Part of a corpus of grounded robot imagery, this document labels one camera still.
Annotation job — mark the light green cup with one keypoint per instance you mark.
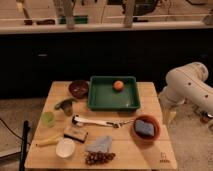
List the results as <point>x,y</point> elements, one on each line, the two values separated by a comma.
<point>47,119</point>

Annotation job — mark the metal fork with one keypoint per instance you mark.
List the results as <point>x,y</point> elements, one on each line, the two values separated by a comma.
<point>120,124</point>

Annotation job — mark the blue grey cloth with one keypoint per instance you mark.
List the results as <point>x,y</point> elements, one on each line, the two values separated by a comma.
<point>101,144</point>

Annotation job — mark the bunch of dark grapes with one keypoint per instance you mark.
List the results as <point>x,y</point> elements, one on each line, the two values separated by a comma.
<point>94,158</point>

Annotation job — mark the yellow banana toy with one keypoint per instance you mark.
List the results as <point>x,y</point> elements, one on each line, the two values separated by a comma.
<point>49,141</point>

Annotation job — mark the orange fruit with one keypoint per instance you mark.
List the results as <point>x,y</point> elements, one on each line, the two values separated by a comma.
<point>118,85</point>

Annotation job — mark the blue sponge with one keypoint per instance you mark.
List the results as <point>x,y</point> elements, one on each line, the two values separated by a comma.
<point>144,128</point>

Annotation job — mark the green plastic tray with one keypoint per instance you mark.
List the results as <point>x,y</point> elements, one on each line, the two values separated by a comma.
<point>104,97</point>

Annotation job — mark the black stand post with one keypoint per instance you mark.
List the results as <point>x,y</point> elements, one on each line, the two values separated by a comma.
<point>24,143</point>

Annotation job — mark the white small bowl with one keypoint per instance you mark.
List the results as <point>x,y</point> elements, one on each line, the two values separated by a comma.
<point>65,148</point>

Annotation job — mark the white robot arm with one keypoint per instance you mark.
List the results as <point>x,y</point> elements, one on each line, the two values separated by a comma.
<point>186,83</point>

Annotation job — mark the white handled utensil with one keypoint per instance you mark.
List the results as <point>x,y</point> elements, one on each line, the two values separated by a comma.
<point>77,119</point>

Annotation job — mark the orange-red bowl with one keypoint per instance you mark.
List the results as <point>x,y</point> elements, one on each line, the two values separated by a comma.
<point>145,138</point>

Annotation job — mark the dark brown bowl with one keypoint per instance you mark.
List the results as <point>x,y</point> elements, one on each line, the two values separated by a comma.
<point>79,89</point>

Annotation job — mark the green and brown vegetable toy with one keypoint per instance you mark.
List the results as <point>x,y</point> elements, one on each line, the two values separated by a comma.
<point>66,105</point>

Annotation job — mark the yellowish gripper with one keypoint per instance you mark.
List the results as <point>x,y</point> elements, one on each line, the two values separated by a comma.
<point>169,115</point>

